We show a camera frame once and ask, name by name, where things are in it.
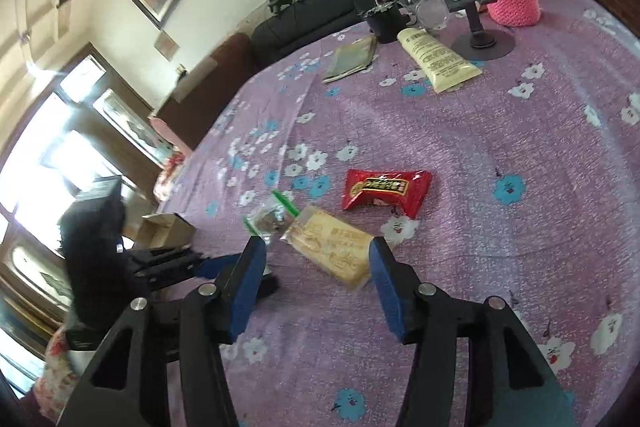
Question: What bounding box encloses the yellow biscuit packet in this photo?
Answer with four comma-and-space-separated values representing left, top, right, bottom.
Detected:
282, 205, 374, 289

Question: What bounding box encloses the cardboard box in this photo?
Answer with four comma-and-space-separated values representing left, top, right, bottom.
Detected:
122, 213, 195, 249

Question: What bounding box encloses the clear green nut packet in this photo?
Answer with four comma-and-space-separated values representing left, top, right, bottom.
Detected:
243, 190, 299, 246

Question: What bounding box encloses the brown red armchair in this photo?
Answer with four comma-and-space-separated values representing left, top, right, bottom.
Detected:
149, 32, 258, 156

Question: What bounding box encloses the purple floral tablecloth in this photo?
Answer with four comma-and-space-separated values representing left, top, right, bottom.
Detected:
163, 0, 639, 426

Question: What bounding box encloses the small red snack packet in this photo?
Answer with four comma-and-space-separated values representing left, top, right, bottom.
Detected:
342, 169, 433, 220

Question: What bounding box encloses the olive green notebook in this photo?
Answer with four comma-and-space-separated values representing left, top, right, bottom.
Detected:
323, 36, 378, 83

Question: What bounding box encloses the black sofa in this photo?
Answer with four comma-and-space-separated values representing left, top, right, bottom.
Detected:
250, 0, 374, 68

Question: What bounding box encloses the cream lotion tube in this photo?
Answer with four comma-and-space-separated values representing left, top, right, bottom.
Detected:
397, 28, 482, 93

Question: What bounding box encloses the black key pouch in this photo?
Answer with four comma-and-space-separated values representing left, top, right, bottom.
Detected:
359, 0, 411, 43

